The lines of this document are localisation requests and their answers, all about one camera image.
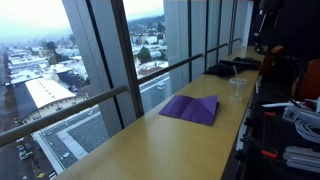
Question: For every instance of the purple paper folder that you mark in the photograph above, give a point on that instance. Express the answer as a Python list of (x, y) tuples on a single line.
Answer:
[(193, 108)]

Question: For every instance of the thin dark window railing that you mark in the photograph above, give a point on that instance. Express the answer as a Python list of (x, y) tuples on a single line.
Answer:
[(170, 68)]

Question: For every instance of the black cloth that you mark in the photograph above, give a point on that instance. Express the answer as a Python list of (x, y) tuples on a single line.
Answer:
[(226, 67)]

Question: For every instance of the grey window column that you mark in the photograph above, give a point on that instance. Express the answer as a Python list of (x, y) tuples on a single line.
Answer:
[(100, 50)]

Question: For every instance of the short dark window railing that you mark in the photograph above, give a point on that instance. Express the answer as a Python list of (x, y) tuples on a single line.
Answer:
[(221, 46)]

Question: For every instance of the clear drinking straw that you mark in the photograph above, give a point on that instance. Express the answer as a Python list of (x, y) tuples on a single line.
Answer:
[(235, 71)]

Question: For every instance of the clear plastic cup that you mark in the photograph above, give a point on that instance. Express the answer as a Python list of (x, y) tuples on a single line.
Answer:
[(237, 92)]

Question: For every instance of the thick grey window railing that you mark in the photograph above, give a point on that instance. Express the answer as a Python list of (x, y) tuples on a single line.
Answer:
[(66, 111)]

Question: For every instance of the black equipment cart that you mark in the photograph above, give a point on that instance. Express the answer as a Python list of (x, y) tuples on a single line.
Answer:
[(266, 133)]

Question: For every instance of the white pen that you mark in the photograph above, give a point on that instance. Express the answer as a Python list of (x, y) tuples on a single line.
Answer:
[(276, 104)]

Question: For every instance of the white adapter box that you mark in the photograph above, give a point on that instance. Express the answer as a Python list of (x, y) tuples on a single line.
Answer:
[(291, 114)]

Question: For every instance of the orange brown rounded object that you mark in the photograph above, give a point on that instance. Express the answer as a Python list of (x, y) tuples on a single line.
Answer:
[(311, 81)]

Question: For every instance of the white power strip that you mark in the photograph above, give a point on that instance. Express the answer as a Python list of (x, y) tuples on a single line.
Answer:
[(301, 160)]

